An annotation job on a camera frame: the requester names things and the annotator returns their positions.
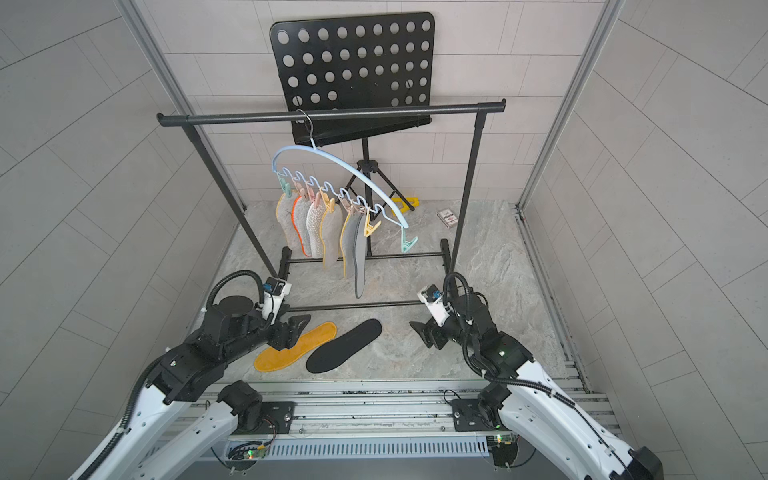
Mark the circuit board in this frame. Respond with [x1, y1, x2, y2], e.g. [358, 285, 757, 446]
[227, 441, 271, 471]
[486, 434, 519, 469]

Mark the grey dark-edged insole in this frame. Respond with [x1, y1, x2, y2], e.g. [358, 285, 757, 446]
[353, 215, 367, 299]

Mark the grey yellow-edged insole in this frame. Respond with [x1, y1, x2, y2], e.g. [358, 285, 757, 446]
[340, 210, 359, 278]

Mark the white black insole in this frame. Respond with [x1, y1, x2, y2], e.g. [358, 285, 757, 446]
[306, 318, 383, 374]

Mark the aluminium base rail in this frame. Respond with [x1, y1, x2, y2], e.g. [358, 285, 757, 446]
[116, 379, 622, 445]

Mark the yellow insole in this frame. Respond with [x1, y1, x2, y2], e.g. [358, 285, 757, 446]
[253, 322, 337, 373]

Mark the grey orange-edged insole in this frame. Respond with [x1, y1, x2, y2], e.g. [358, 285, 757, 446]
[292, 196, 312, 257]

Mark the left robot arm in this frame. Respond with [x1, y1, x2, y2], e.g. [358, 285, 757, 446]
[72, 270, 311, 479]

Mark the left circuit board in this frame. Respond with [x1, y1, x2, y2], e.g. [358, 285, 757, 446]
[227, 441, 271, 471]

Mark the black clothes rack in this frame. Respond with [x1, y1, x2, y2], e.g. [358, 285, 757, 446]
[156, 99, 507, 319]

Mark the light blue clip hanger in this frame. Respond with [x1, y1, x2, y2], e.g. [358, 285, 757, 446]
[272, 109, 409, 232]

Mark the green clothes peg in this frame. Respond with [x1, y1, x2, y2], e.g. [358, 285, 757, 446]
[401, 229, 418, 253]

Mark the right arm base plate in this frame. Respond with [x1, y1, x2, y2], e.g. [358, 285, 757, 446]
[449, 398, 508, 432]

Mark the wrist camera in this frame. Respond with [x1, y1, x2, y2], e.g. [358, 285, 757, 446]
[418, 284, 446, 307]
[261, 277, 292, 324]

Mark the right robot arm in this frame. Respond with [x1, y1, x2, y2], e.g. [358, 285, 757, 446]
[410, 272, 664, 479]

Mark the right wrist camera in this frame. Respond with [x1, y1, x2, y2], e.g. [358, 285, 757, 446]
[418, 284, 446, 307]

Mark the beige yellow-edged insole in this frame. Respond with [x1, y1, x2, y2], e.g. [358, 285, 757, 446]
[320, 205, 345, 267]

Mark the black music stand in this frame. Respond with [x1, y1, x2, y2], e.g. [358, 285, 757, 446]
[268, 11, 437, 256]

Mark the yellow clothes peg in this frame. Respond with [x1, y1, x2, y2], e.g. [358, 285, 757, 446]
[363, 212, 381, 238]

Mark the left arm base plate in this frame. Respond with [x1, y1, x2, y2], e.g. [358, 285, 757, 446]
[233, 401, 297, 435]

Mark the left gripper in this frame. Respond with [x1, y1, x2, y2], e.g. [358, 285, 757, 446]
[225, 302, 317, 363]

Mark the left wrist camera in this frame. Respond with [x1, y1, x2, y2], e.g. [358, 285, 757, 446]
[261, 277, 292, 324]

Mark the right circuit board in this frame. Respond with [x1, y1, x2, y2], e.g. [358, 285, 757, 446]
[486, 434, 519, 469]

